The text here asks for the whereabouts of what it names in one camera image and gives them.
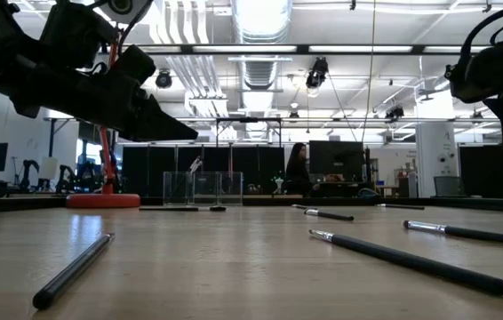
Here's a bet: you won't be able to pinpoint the black pointed-tip makeup brush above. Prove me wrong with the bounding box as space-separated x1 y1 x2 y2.
307 228 503 298

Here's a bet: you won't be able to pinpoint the black brow comb brush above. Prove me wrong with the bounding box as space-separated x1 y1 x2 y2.
376 203 427 211

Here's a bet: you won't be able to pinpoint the black fluffy-head makeup brush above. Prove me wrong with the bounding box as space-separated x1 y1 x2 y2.
138 204 228 212

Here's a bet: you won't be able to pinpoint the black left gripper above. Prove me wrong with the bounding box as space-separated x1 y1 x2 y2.
11 45 199 142

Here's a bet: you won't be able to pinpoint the clear acrylic brush organizer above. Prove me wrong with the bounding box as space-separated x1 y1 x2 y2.
163 171 244 206

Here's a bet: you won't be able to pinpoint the red desk lamp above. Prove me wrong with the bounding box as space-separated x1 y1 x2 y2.
65 0 153 210

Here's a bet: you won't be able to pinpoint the black background gantry frame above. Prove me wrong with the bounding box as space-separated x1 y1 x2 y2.
43 116 501 148

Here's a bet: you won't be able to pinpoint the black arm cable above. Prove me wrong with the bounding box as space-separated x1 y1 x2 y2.
458 0 503 61
116 0 155 57

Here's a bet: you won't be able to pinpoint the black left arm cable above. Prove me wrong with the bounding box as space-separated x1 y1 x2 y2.
116 0 155 57

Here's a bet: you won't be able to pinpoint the dark background desk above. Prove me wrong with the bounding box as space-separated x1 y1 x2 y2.
311 179 375 199

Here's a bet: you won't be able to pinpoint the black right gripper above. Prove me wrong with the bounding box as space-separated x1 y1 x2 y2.
445 24 503 188

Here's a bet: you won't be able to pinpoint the long black makeup brush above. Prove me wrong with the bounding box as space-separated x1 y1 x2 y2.
32 232 115 311

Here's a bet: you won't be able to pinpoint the white sign board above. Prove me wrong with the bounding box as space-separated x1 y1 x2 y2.
39 156 59 181

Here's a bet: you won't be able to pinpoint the black ceiling spotlight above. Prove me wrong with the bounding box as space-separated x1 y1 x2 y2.
305 56 330 90
384 104 406 121
155 69 173 90

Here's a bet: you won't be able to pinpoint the person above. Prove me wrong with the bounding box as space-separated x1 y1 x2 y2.
284 141 319 196

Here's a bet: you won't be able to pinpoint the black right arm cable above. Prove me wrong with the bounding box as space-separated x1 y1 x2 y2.
458 0 503 61

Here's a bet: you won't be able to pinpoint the gray office chair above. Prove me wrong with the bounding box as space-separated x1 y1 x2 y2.
432 175 467 198

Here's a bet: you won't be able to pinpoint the silver ceiling ventilation duct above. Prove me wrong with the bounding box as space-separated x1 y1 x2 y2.
231 0 295 92

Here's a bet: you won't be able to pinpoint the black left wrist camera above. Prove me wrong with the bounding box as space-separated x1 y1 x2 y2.
40 2 118 68

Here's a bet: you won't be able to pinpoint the black partition panels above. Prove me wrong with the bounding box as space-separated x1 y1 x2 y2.
459 143 503 199
121 145 286 197

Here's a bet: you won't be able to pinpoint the black brush short silver ferrule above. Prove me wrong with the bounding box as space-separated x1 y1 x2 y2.
303 208 355 222

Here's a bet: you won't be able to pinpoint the white column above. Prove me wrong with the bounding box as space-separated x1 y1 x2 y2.
414 122 460 199

